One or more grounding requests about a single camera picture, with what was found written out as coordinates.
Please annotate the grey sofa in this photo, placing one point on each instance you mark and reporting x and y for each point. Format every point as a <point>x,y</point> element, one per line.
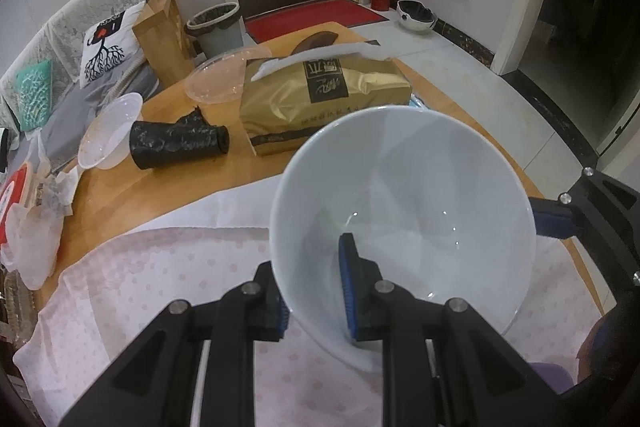
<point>65,117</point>

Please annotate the clear plastic lid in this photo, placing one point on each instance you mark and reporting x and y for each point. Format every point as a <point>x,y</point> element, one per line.
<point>215,77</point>

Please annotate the black garbage bag roll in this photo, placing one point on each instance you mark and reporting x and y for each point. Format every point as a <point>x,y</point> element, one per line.
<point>175,142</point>

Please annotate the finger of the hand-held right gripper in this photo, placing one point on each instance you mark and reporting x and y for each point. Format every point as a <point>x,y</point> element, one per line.
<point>627,357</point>
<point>552,219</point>

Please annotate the brown paper bag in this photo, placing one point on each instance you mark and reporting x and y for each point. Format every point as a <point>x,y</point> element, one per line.
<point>162,42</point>

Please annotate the red doormat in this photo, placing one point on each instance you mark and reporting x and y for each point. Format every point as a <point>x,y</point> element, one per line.
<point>310,19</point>

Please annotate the grey trash can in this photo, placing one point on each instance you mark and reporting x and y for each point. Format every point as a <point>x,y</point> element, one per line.
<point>217,32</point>

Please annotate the red-lidded container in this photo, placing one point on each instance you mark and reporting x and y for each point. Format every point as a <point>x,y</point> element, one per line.
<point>12,202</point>

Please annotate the purple plate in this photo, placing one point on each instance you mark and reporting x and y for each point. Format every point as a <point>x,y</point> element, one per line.
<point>547,377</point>

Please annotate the white helmet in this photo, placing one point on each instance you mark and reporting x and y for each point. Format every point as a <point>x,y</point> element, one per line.
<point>415,19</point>

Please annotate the blue packet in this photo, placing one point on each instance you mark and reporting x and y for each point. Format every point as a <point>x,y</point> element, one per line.
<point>416,105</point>

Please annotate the glass tray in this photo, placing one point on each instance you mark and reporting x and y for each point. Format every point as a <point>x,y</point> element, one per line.
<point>17,307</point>

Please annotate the clear plastic bowl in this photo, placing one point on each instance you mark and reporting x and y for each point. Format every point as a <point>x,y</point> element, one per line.
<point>107,132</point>

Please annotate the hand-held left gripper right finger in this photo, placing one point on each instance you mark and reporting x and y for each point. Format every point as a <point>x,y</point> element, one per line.
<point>348,287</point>

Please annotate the white plastic bag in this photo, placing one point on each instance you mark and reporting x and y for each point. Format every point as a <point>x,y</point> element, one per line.
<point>37,237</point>

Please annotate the white tree print pillow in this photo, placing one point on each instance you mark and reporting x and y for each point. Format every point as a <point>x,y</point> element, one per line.
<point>110,47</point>

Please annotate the white bowl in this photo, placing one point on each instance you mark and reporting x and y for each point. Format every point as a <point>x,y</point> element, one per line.
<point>425,167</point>

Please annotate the gold tissue pack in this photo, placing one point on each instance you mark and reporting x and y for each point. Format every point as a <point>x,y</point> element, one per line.
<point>325,99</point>

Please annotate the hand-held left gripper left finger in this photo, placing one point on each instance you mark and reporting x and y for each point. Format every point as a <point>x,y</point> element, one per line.
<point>281,314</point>

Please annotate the teal patterned pillow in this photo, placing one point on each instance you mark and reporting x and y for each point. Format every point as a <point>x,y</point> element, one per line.
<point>35,94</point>

